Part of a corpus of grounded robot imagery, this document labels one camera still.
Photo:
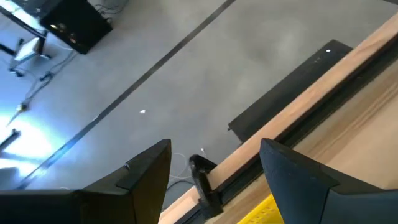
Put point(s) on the black frame clamp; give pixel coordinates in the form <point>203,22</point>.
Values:
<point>203,193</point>

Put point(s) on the black computer case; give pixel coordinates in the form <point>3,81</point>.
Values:
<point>77,25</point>

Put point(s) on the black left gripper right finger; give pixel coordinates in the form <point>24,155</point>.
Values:
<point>311,202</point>

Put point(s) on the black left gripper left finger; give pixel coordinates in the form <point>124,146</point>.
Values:
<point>124,203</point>

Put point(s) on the white paper scrap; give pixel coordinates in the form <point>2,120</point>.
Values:
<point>142,111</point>

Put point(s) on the white stand device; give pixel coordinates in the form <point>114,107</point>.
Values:
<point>29,49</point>

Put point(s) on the black floor mat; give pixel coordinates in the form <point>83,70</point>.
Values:
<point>289,93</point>

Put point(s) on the yellow plastic basket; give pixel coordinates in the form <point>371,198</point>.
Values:
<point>258,214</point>

